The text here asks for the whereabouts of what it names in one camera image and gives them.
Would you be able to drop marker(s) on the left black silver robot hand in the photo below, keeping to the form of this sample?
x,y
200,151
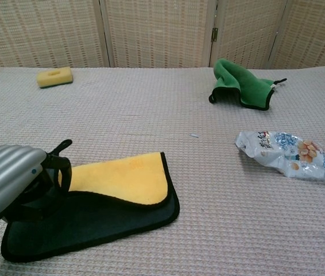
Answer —
x,y
7,178

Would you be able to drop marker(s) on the grey and yellow towel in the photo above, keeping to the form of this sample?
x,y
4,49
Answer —
x,y
116,184

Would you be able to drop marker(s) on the green cloth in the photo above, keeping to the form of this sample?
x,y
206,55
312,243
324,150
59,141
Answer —
x,y
245,86

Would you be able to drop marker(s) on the yellow sponge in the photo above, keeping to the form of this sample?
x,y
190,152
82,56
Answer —
x,y
54,77

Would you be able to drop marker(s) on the pale woven tablecloth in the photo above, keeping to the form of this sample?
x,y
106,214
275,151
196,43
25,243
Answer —
x,y
162,115

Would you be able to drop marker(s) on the small white scrap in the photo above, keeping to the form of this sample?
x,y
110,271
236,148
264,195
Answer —
x,y
194,135

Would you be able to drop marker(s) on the woven folding screen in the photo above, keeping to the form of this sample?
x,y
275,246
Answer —
x,y
156,31

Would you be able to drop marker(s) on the brass screen hinge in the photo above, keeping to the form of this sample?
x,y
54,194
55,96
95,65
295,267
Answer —
x,y
214,34

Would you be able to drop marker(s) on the white snack bag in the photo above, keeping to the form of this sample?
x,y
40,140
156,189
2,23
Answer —
x,y
291,158

